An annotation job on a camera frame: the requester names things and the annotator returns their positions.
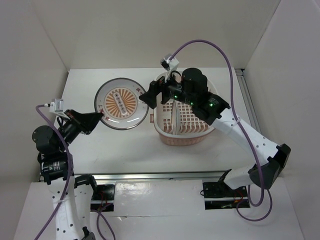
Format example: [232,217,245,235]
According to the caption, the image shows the purple cable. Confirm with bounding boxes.
[169,39,273,222]
[34,104,117,240]

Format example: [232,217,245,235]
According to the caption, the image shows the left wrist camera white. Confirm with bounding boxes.
[44,98,67,118]

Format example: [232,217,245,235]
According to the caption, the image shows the white plate red characters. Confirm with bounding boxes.
[171,100,181,135]

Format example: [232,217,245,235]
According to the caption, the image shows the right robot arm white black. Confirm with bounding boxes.
[139,68,291,196]

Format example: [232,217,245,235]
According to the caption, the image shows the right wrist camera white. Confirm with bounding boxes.
[160,54,179,82]

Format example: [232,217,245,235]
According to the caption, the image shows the white orange plastic dish rack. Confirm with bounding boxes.
[152,68,217,147]

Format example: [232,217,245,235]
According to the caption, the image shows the white plate orange sunburst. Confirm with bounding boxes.
[94,77,149,131]

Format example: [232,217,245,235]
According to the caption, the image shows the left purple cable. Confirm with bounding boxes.
[34,104,117,240]

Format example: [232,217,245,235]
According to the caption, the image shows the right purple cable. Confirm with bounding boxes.
[169,39,273,222]

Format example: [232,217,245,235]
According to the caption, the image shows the aluminium rail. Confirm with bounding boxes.
[92,171,225,184]
[235,68,262,133]

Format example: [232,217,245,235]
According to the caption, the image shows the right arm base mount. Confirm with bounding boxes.
[200,182,250,210]

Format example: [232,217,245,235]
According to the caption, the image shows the aluminium rail right side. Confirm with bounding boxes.
[235,68,262,133]

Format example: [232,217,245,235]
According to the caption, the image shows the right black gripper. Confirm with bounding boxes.
[138,67,195,109]

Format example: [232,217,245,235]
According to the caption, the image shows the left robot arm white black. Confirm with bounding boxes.
[32,105,103,240]

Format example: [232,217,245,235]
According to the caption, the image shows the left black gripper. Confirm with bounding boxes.
[57,108,103,151]

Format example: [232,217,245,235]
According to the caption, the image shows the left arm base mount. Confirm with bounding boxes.
[90,183,116,212]

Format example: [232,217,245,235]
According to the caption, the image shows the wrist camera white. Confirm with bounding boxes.
[160,54,179,82]
[44,98,67,118]

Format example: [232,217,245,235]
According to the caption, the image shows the aluminium rail front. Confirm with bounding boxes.
[92,171,225,184]

